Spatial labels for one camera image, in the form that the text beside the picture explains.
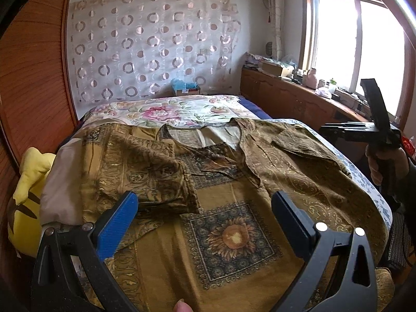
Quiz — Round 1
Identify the box with blue bag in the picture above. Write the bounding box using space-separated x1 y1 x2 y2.
171 78 201 97

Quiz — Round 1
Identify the wooden side cabinet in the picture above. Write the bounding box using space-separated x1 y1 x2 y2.
240 67 371 131

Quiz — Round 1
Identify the person's right forearm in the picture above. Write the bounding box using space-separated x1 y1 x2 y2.
380 159 416 213

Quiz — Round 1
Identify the pale pink pillow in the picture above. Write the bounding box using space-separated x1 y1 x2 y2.
40 138 87 226

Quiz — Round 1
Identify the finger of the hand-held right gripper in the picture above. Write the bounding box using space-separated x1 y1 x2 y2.
320 122 370 142

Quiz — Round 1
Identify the navy bed sheet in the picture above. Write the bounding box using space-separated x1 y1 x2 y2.
239 95 274 120

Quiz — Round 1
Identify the cardboard box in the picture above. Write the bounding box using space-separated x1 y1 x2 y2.
262 60 294 77

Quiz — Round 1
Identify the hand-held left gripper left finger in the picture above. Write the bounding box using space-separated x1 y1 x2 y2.
31 191 140 312

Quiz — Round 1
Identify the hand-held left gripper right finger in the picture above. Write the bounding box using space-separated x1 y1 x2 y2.
271 191 378 312

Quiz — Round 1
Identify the stack of papers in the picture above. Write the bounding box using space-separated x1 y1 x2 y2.
244 52 264 71

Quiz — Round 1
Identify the pink floral quilt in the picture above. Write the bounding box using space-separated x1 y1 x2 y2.
81 94 261 130

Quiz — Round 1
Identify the mustard patterned shirt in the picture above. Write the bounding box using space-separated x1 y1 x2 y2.
80 118 395 312

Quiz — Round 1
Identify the pink figure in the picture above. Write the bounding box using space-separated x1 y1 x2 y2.
304 68 320 89

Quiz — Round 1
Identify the tied white window curtain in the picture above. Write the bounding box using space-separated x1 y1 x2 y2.
265 0 285 60

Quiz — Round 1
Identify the white circle-patterned curtain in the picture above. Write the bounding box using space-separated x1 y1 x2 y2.
70 0 243 103

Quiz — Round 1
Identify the red packet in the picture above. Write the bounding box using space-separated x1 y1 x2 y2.
401 135 416 157

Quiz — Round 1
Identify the blue floral bed sheet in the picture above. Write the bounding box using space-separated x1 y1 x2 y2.
292 119 395 225

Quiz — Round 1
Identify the wooden framed window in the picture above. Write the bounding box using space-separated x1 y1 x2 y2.
301 0 410 118

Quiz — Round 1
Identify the yellow plush toy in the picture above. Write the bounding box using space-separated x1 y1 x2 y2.
6 147 56 259

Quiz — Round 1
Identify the dark patterned cloth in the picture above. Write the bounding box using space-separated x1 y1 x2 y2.
380 214 411 271

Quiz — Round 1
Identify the person's right hand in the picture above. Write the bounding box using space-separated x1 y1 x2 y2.
365 143 411 186

